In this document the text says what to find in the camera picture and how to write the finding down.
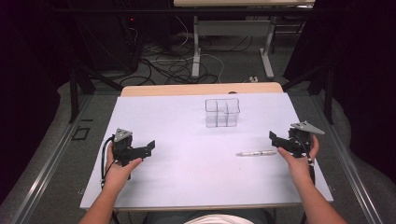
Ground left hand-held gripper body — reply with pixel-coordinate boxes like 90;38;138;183
111;127;140;168

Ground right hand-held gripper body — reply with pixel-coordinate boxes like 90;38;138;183
288;120;326;159

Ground white pen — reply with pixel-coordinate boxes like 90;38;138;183
234;149;278;158

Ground clear plastic divided organizer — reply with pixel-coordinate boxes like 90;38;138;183
204;97;241;129

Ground person's right hand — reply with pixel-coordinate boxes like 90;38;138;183
276;134;321;187

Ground person's left hand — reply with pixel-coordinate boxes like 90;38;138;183
104;144;144;190

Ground black metal stand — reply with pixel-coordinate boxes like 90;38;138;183
68;64;124;124
281;63;336;126

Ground light wooden table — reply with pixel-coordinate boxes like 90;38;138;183
120;81;285;98

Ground person's dark trousers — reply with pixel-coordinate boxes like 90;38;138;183
142;209;276;224

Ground person's white shirt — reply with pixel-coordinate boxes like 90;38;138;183
183;214;255;224

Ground black computer tower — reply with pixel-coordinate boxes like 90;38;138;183
88;14;142;73

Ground white desk with metal legs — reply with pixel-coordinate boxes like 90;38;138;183
173;0;317;79

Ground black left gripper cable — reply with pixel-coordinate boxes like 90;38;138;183
99;134;117;190

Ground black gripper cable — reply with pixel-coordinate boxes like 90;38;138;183
99;134;117;190
295;136;317;188

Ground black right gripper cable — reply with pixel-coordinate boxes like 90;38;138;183
295;136;317;188

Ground aluminium floor rail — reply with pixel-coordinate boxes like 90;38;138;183
11;92;95;224
311;92;385;224

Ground tangle of floor cables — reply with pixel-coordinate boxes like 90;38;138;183
119;15;254;87

